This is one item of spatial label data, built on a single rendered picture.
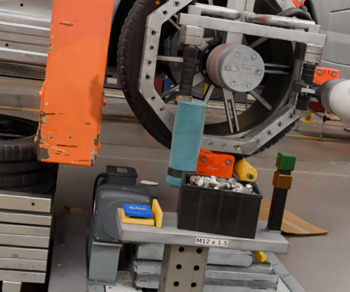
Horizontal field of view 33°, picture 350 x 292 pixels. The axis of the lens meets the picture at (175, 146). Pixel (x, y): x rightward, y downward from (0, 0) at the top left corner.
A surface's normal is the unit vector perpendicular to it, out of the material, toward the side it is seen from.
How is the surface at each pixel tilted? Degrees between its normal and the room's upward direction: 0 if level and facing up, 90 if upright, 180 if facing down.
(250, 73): 90
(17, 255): 90
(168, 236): 90
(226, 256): 90
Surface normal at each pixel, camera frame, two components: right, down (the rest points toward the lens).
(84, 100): 0.16, 0.21
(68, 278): 0.15, -0.97
